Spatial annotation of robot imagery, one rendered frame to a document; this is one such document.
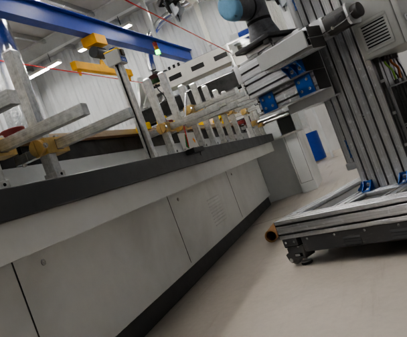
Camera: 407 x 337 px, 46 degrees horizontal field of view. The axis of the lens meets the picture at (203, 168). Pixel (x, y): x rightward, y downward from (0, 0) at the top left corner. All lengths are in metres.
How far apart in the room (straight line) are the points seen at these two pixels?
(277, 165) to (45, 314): 3.93
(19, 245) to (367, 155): 1.54
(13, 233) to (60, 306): 0.46
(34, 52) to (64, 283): 11.46
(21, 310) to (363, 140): 1.54
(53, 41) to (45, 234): 11.38
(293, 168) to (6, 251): 4.22
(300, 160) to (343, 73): 2.91
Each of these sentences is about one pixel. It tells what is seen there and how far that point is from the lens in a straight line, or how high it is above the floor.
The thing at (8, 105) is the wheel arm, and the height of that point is 0.82.
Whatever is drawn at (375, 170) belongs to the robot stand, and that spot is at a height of 0.31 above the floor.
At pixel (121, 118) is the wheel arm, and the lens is 1.44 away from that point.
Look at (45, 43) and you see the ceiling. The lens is 12.84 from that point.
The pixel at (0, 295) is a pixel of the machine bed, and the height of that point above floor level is 0.44.
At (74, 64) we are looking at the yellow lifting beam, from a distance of 7.27.
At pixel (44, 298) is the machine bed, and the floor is 0.36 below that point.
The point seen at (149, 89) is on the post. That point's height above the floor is 1.04.
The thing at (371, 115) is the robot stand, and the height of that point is 0.54.
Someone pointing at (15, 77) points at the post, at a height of 1.03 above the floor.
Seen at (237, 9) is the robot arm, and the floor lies 1.17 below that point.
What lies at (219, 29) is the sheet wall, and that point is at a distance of 12.09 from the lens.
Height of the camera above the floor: 0.56
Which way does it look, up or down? level
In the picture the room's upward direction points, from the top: 20 degrees counter-clockwise
